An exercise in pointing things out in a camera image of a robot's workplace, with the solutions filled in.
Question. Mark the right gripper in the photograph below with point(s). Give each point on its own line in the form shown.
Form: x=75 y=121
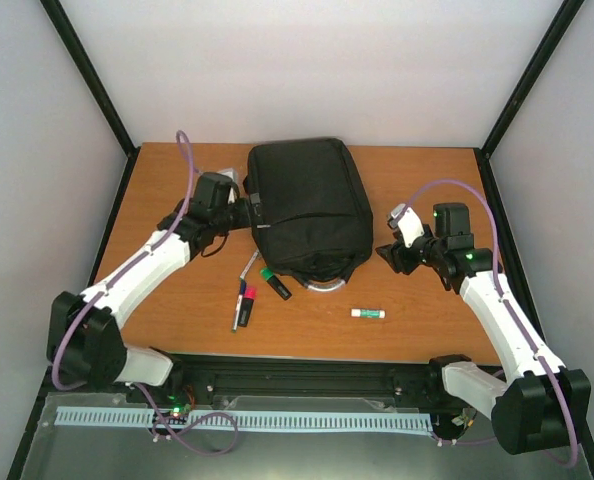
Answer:
x=398 y=257

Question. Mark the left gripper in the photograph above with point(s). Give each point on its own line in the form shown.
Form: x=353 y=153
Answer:
x=246 y=213

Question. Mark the black student bag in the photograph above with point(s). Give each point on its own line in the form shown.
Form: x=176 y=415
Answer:
x=311 y=218

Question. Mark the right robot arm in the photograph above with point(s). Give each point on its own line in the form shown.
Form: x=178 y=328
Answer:
x=538 y=403

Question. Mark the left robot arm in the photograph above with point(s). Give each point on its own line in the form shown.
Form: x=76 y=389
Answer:
x=85 y=345

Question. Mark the silver pen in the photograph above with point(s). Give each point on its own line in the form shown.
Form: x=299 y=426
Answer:
x=249 y=264

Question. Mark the white glue stick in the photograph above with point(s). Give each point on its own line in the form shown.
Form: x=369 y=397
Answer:
x=368 y=313

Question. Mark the green highlighter marker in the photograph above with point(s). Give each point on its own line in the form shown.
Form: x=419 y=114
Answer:
x=275 y=283

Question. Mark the pink highlighter marker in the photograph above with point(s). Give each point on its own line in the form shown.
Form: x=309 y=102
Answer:
x=246 y=306

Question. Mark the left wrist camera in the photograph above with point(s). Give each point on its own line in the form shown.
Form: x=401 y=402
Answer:
x=214 y=190

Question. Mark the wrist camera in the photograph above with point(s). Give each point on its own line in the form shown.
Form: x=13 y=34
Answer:
x=214 y=190
x=448 y=220

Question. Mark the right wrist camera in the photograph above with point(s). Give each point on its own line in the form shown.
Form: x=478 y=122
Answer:
x=448 y=220

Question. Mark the black aluminium frame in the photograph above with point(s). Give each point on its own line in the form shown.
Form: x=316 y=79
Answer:
x=300 y=372

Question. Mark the light blue cable duct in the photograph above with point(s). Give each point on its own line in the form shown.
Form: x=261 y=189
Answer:
x=249 y=421

